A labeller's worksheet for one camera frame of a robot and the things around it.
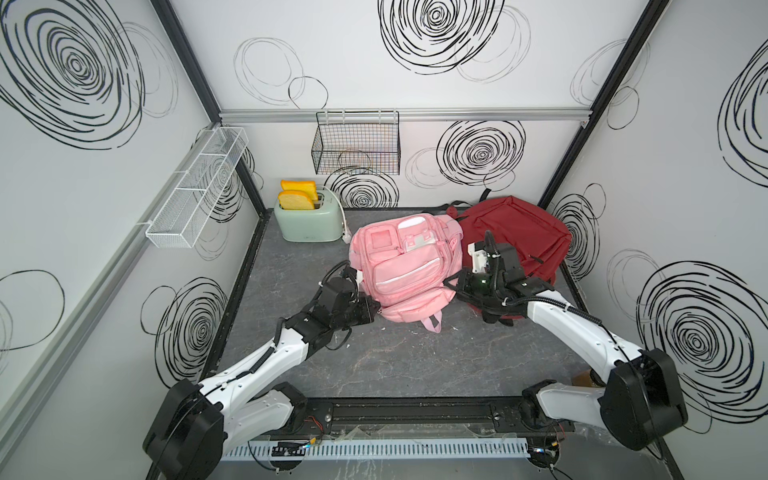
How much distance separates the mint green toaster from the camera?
1.02 metres

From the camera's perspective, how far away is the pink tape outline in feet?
2.64

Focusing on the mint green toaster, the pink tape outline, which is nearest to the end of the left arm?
the pink tape outline
